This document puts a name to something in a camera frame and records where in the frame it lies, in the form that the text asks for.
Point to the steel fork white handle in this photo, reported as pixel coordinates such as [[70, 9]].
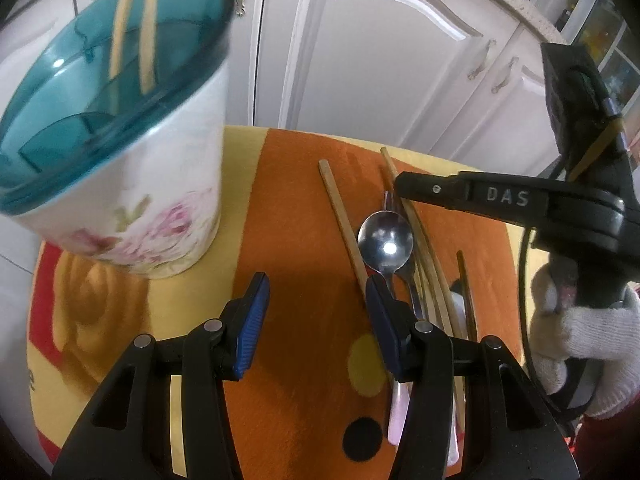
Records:
[[408, 274]]

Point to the glass door white frame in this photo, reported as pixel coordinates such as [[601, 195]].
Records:
[[600, 27]]

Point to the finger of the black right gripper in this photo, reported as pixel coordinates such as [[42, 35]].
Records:
[[429, 189]]

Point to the wooden chopstick long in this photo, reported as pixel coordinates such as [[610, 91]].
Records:
[[440, 306]]

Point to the white cabinet door far right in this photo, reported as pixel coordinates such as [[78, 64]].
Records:
[[505, 126]]

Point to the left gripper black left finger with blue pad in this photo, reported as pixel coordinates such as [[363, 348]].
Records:
[[123, 432]]

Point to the white cabinet door centre right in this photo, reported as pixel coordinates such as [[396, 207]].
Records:
[[391, 71]]

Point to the white gloved hand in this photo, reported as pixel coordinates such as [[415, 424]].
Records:
[[610, 335]]

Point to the orange yellow patterned table mat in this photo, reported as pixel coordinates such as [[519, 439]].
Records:
[[316, 389]]

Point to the floral utensil holder teal lid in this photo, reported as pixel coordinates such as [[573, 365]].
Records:
[[105, 172]]

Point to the steel spoon pink handle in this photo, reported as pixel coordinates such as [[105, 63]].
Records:
[[385, 245]]

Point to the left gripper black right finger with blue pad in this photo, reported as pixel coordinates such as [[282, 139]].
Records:
[[509, 431]]

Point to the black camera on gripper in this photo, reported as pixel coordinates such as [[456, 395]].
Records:
[[588, 127]]

